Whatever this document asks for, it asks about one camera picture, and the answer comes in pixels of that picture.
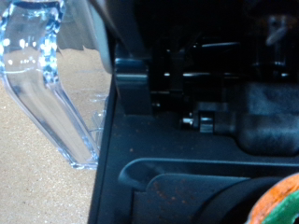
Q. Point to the white coffee pod orange rim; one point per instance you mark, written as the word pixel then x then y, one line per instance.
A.
pixel 277 202

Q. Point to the clear water reservoir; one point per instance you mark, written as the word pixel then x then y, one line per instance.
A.
pixel 37 93

